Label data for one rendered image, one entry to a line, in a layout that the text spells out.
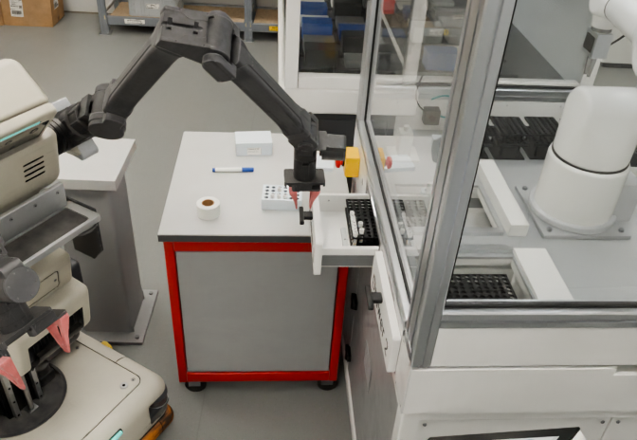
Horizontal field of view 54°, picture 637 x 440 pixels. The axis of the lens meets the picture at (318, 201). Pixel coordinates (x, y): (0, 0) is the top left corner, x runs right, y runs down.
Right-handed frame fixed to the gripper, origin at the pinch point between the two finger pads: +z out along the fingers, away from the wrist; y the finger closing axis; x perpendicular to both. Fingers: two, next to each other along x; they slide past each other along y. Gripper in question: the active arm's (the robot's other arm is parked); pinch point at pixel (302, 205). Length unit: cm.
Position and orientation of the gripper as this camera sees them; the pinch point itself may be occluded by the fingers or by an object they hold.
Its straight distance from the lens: 161.3
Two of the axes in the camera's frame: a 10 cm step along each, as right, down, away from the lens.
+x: -0.8, -5.8, 8.1
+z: -0.4, 8.2, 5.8
